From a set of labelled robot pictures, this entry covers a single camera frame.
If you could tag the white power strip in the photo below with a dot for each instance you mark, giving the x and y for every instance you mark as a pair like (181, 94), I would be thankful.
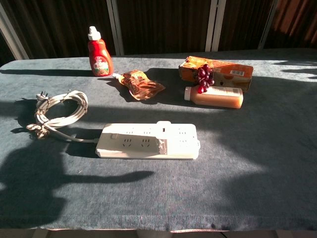
(138, 151)

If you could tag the red ketchup bottle white cap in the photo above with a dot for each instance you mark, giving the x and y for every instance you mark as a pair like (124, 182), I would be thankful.
(100, 55)

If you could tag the orange carton box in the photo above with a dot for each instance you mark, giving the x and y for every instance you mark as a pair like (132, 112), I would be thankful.
(230, 69)

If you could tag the orange brown sauce pouch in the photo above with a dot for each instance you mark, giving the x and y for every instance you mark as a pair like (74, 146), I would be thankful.
(141, 86)

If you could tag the dark brown curtain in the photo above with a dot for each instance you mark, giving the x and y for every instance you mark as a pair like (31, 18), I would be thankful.
(163, 24)

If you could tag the red grape bunch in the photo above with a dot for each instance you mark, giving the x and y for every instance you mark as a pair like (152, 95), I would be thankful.
(204, 77)

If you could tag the orange juice bottle white cap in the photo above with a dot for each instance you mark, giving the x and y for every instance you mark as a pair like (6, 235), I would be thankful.
(220, 99)

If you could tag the white frame post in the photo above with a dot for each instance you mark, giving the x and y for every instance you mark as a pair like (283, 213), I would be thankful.
(116, 27)
(215, 24)
(268, 24)
(12, 34)

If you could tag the blue grey table cloth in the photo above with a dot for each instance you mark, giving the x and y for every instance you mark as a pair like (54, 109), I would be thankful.
(158, 193)

